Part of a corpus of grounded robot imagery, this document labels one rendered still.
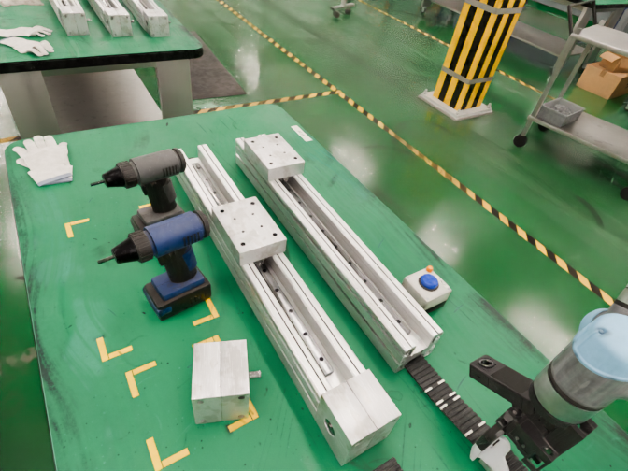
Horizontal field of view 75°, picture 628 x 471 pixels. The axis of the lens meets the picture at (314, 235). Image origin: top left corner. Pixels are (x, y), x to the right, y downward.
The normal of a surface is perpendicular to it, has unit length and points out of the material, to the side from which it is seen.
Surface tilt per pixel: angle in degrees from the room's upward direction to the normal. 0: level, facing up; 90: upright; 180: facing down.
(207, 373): 0
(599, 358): 87
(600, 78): 88
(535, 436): 0
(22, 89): 90
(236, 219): 0
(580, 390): 90
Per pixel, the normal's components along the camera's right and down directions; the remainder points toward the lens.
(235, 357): 0.13, -0.72
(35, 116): 0.52, 0.63
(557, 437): -0.85, 0.27
